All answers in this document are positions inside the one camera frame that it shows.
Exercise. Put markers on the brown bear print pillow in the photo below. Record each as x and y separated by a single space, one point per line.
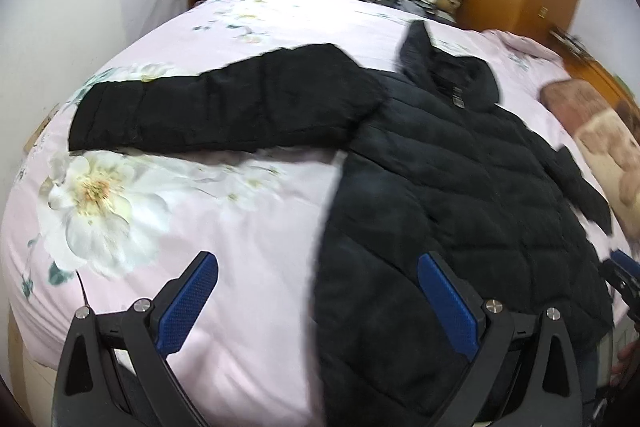
598 130

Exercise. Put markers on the black puffer jacket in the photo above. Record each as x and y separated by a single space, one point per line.
433 164

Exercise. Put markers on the wooden headboard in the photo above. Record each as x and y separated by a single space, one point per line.
581 65

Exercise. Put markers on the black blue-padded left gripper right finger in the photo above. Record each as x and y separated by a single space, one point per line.
522 369

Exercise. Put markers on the person's right hand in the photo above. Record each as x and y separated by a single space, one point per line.
624 357

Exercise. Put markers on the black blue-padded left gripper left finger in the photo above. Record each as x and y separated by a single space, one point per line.
113 370

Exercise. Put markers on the pink floral bed sheet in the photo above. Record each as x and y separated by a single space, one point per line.
107 227

